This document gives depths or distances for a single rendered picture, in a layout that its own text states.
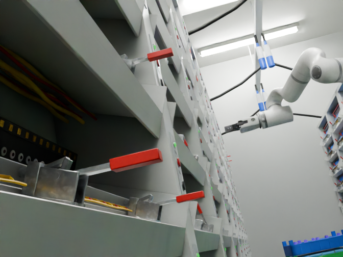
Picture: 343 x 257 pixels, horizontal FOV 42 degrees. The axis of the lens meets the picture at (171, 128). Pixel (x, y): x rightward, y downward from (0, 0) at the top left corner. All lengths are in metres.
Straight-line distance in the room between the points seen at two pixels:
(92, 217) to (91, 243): 0.02
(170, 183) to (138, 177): 0.06
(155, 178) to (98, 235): 0.43
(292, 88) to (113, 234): 1.78
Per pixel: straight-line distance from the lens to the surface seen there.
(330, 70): 1.86
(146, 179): 0.77
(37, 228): 0.26
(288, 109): 2.24
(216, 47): 5.65
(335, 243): 2.53
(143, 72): 0.82
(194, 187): 1.47
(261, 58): 4.29
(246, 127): 2.21
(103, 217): 0.35
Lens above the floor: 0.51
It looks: 16 degrees up
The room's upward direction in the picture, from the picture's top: 12 degrees counter-clockwise
